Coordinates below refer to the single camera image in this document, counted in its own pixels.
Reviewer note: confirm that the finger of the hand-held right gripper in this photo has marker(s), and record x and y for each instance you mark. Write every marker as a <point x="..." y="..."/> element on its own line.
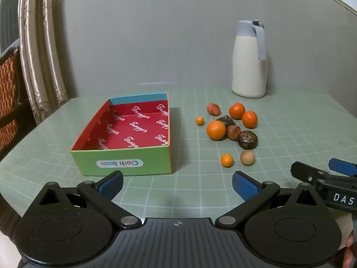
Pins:
<point x="343" y="166"/>
<point x="305" y="173"/>

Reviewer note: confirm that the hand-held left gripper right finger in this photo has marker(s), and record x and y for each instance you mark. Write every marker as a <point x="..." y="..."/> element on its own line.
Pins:
<point x="245" y="185"/>

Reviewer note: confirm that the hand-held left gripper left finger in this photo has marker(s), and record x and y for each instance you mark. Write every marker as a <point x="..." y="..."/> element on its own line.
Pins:
<point x="111" y="182"/>

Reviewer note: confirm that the colourful cardboard box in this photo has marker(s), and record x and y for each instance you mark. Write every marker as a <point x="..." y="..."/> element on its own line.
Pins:
<point x="125" y="162"/>

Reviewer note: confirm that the tan longan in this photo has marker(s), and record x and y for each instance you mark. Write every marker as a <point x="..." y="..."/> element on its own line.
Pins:
<point x="247" y="157"/>

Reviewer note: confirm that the small orange kumquat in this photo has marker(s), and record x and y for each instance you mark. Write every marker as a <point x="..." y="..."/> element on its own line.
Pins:
<point x="226" y="160"/>
<point x="199" y="121"/>

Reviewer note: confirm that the dark water chestnut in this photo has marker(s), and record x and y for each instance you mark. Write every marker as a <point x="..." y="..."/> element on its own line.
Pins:
<point x="247" y="139"/>
<point x="226" y="120"/>

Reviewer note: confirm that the reddish brown fruit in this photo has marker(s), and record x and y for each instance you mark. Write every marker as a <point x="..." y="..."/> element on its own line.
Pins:
<point x="233" y="132"/>

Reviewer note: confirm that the large orange tangerine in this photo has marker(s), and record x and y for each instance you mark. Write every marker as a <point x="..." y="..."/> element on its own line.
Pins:
<point x="216" y="130"/>

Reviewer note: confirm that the pinkish red fruit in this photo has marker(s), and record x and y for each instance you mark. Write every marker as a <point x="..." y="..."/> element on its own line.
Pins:
<point x="213" y="109"/>

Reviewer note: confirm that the person's right hand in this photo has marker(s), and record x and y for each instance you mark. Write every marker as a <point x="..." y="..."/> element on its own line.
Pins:
<point x="352" y="254"/>

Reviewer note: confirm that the green grid mat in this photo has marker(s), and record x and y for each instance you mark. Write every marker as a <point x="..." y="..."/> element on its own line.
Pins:
<point x="195" y="159"/>

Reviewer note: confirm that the white jug with grey lid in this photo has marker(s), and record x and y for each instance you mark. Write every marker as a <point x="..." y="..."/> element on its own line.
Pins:
<point x="248" y="67"/>

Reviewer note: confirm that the wooden sofa with orange cushions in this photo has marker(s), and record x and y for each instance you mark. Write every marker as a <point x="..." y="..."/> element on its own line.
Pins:
<point x="9" y="89"/>

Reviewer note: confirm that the beige satin curtain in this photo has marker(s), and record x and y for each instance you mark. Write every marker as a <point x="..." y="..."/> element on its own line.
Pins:
<point x="39" y="61"/>

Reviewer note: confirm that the dark window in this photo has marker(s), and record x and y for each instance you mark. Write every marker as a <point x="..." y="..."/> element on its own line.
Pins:
<point x="8" y="14"/>

